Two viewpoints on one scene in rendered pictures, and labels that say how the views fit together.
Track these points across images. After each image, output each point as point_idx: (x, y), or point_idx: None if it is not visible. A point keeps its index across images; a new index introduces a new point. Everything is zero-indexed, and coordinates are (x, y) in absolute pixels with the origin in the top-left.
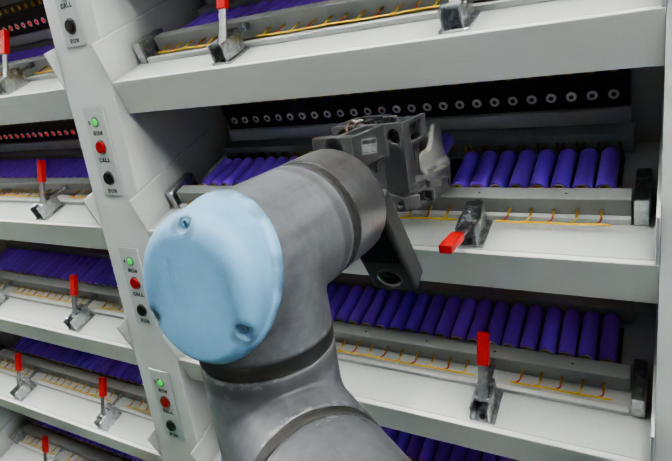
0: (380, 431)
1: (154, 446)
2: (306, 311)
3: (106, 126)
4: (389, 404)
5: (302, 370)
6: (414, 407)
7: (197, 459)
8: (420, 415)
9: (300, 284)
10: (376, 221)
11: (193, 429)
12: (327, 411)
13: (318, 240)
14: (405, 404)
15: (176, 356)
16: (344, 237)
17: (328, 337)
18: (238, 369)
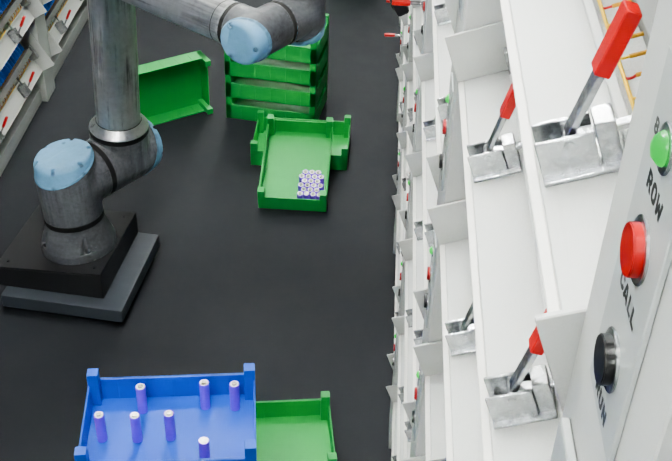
0: (285, 17)
1: (404, 53)
2: None
3: None
4: (415, 78)
5: None
6: (416, 85)
7: (404, 70)
8: (413, 88)
9: None
10: None
11: (409, 53)
12: (282, 4)
13: None
14: (417, 82)
15: (412, 5)
16: None
17: None
18: None
